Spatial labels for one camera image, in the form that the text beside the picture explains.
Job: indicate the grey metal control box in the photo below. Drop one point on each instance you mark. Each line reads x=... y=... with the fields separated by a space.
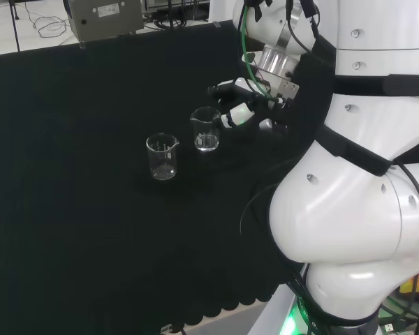
x=104 y=17

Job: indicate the clear cloth clip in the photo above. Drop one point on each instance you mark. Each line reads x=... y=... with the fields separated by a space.
x=83 y=44
x=165 y=328
x=216 y=24

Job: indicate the black tripod stand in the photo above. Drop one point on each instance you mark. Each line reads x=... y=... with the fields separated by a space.
x=15 y=28

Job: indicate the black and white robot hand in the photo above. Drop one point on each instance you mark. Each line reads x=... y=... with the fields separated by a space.
x=244 y=115

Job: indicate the yellow stop button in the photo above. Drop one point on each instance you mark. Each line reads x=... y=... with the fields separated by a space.
x=417 y=283

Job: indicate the black bench cloth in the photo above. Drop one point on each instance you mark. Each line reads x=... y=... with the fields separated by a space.
x=90 y=174

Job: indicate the grey glass-door cabinet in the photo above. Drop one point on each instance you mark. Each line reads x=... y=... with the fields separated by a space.
x=174 y=5

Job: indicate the silver plug connector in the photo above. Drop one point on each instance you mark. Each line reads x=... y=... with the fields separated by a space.
x=389 y=328

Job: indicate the clear glass beaker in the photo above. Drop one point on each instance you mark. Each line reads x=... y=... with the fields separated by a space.
x=205 y=139
x=162 y=167

